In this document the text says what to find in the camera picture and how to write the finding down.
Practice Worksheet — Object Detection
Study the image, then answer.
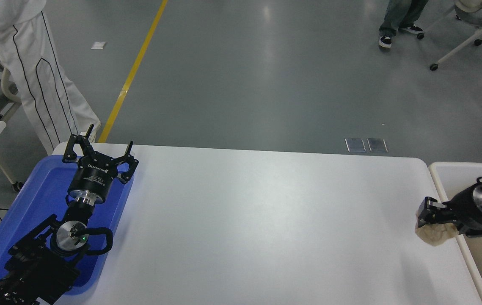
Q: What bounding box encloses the blue plastic tray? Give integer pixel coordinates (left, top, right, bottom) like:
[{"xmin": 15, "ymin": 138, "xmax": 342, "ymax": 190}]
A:
[{"xmin": 0, "ymin": 155, "xmax": 135, "ymax": 296}]

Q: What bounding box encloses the tan paper ball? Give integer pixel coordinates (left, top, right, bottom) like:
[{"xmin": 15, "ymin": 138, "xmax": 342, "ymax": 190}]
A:
[{"xmin": 414, "ymin": 222, "xmax": 458, "ymax": 247}]

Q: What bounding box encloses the person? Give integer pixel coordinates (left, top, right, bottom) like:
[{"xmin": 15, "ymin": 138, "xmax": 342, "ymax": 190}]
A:
[
  {"xmin": 0, "ymin": 0, "xmax": 102, "ymax": 155},
  {"xmin": 378, "ymin": 0, "xmax": 430, "ymax": 48}
]

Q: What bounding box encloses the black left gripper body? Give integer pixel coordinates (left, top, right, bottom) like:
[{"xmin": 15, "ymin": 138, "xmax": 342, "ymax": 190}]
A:
[{"xmin": 67, "ymin": 157, "xmax": 119, "ymax": 200}]

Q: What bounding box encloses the metal floor plate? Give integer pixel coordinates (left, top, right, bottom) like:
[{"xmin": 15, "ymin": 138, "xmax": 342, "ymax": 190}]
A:
[
  {"xmin": 367, "ymin": 138, "xmax": 388, "ymax": 153},
  {"xmin": 345, "ymin": 138, "xmax": 366, "ymax": 153}
]

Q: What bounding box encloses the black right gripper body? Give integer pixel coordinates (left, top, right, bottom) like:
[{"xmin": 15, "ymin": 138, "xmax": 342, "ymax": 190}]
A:
[{"xmin": 447, "ymin": 184, "xmax": 482, "ymax": 232}]

